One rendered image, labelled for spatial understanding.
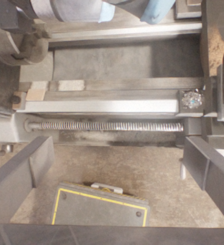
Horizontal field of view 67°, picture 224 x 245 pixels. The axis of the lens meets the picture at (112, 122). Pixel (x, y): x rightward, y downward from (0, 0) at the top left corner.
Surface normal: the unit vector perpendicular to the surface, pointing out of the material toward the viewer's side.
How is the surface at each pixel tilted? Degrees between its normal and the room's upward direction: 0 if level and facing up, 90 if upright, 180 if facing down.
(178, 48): 13
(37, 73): 0
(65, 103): 36
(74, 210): 0
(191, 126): 0
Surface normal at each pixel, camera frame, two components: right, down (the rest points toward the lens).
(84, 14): -0.13, 0.99
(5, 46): -0.09, 0.81
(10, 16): -0.19, 0.21
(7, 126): -0.14, 0.43
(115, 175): -0.14, -0.12
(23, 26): 0.98, 0.08
